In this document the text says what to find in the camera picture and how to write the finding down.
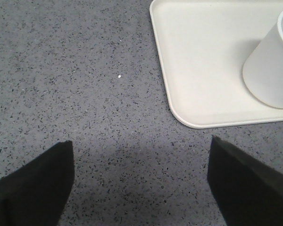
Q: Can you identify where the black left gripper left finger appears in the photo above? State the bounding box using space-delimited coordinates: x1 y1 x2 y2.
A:
0 141 75 226

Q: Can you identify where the white smiley mug black handle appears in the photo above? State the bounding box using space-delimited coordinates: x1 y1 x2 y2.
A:
242 11 283 109

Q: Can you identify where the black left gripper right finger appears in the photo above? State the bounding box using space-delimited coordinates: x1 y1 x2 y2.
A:
207 136 283 226

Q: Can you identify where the cream rectangular plastic tray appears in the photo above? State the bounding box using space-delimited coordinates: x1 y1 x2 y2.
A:
149 0 283 129

